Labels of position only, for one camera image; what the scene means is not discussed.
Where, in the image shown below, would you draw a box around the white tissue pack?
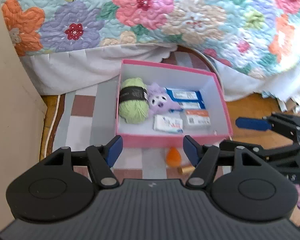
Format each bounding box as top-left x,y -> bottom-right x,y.
153,115 -> 183,134

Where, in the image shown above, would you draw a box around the checkered floor rug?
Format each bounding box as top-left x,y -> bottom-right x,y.
39,45 -> 231,181

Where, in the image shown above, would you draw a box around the white bed skirt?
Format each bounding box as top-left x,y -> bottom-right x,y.
20,43 -> 300,101

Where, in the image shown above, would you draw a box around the foundation bottle gold cap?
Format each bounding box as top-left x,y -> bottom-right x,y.
177,165 -> 195,175

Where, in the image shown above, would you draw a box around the clear box orange label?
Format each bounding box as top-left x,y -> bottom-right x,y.
180,109 -> 211,129

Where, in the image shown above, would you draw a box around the blue wet wipes pack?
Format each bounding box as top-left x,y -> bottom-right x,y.
166,88 -> 206,110

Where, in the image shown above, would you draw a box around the floral quilt bedspread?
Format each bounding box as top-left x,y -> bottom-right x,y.
0,0 -> 300,79

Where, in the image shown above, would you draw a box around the pink cardboard box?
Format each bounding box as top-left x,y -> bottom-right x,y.
116,60 -> 232,148

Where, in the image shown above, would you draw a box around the green yarn ball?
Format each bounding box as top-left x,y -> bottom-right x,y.
119,77 -> 149,124

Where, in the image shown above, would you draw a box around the paper scraps under bed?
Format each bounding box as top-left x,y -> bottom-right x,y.
261,89 -> 300,114

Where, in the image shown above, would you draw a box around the beige cabinet panel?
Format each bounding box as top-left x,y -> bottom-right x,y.
0,5 -> 47,230

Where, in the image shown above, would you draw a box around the orange makeup sponge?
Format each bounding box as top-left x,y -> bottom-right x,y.
165,147 -> 182,167

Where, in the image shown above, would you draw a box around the purple plush toy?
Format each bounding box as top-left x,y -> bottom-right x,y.
147,83 -> 181,118

